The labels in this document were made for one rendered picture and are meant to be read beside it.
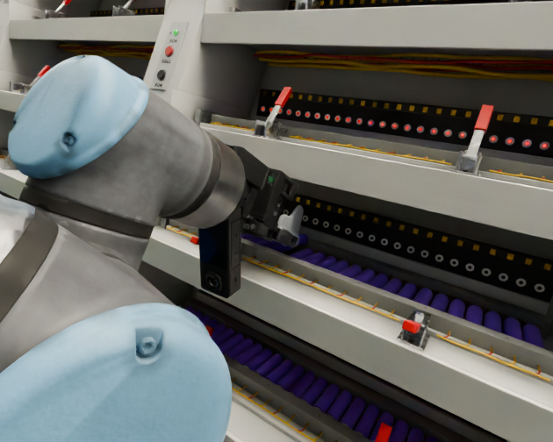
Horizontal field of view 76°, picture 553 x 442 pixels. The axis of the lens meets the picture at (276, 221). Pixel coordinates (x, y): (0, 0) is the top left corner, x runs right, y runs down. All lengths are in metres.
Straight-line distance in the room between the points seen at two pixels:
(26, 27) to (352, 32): 0.87
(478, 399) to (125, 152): 0.37
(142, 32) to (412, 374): 0.71
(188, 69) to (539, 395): 0.62
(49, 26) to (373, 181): 0.87
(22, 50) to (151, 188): 1.04
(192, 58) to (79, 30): 0.37
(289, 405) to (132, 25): 0.72
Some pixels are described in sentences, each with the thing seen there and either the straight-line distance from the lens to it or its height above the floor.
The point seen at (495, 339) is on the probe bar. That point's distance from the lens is 0.45.
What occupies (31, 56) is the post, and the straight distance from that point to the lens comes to 1.29.
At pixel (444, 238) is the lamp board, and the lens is 0.56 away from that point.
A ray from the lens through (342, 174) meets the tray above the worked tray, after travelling 0.44.
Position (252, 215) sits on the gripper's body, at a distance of 0.41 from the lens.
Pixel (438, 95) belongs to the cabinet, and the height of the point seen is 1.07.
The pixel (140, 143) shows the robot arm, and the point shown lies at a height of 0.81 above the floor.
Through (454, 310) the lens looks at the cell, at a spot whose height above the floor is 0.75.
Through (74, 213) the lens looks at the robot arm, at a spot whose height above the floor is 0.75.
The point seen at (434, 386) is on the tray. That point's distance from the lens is 0.42.
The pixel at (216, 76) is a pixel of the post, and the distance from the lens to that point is 0.71.
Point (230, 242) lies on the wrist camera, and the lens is 0.39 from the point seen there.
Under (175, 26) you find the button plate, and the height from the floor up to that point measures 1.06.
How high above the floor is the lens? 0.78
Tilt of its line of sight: 1 degrees up
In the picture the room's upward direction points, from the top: 18 degrees clockwise
